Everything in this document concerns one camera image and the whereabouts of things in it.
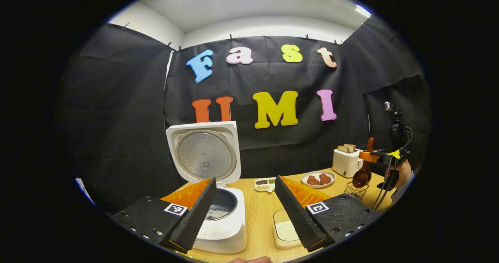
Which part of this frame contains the brown wooden spoon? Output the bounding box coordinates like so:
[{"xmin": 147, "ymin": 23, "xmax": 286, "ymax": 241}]
[{"xmin": 352, "ymin": 136, "xmax": 376, "ymax": 189}]

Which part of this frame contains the white rice cooker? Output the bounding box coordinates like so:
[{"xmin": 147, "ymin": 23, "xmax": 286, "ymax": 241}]
[{"xmin": 166, "ymin": 120, "xmax": 249, "ymax": 254}]

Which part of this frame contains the clear rice container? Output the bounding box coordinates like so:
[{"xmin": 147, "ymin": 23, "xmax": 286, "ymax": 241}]
[{"xmin": 273, "ymin": 208, "xmax": 303, "ymax": 250}]

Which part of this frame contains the white divided bean dish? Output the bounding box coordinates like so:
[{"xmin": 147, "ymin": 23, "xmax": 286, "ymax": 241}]
[{"xmin": 254, "ymin": 177, "xmax": 277, "ymax": 192}]

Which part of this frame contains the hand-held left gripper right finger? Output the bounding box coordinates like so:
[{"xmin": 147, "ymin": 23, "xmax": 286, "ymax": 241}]
[{"xmin": 274, "ymin": 175, "xmax": 382, "ymax": 253}]

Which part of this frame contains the white toaster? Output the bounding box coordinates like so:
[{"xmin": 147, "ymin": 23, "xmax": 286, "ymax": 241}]
[{"xmin": 332, "ymin": 148, "xmax": 364, "ymax": 178}]

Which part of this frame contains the metal wire chopstick holder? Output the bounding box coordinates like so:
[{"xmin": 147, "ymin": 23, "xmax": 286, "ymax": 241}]
[{"xmin": 343, "ymin": 182, "xmax": 370, "ymax": 201}]

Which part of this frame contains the white round plate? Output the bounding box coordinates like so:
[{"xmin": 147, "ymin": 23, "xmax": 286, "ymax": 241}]
[{"xmin": 301, "ymin": 170, "xmax": 336, "ymax": 189}]

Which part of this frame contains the small ceiling light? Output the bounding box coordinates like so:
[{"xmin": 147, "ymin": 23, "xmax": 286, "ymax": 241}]
[{"xmin": 354, "ymin": 4, "xmax": 372, "ymax": 19}]

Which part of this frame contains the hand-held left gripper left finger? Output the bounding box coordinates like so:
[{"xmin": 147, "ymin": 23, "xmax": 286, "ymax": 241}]
[{"xmin": 111, "ymin": 177, "xmax": 218, "ymax": 254}]

